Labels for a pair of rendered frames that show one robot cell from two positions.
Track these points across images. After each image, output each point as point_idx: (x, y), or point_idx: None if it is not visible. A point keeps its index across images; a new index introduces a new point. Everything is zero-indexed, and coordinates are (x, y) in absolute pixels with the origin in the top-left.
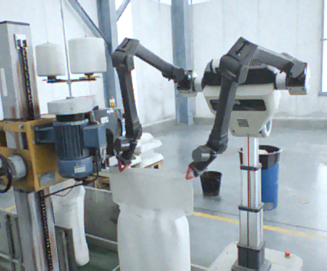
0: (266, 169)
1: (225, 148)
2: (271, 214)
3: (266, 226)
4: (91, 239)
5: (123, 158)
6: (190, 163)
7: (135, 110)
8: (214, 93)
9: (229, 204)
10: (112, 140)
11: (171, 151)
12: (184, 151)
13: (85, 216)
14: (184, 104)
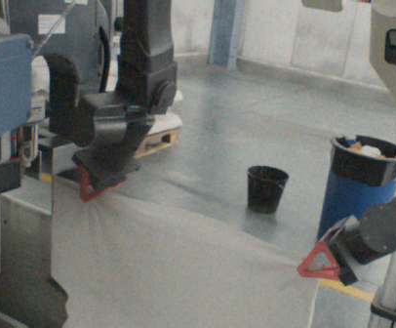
0: (377, 186)
1: None
2: (370, 267)
3: (363, 292)
4: None
5: (99, 165)
6: (336, 236)
7: (167, 8)
8: None
9: (294, 234)
10: (72, 95)
11: (196, 111)
12: (218, 115)
13: None
14: (226, 33)
